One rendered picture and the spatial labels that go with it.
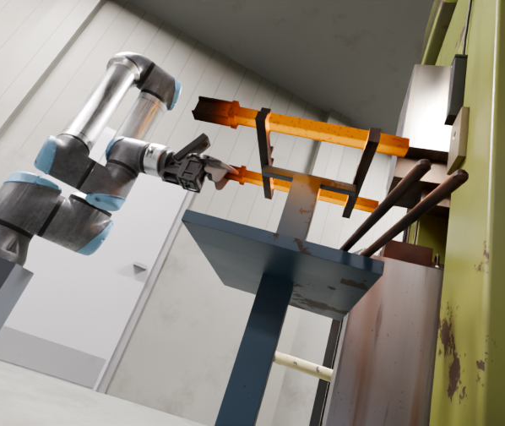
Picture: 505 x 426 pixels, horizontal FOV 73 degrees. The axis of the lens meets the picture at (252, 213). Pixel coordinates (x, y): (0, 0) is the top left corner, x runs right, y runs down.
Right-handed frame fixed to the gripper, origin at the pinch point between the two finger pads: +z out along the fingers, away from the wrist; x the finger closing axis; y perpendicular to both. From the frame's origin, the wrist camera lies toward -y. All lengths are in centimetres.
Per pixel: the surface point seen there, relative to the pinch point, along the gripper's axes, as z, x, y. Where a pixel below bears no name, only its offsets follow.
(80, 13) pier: -266, -136, -220
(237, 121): 3.9, 23.3, 1.5
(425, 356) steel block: 56, -9, 30
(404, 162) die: 47, -24, -33
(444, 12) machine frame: 56, -33, -130
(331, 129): 22.9, 25.6, 0.7
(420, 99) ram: 49, -19, -58
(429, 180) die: 56, -24, -28
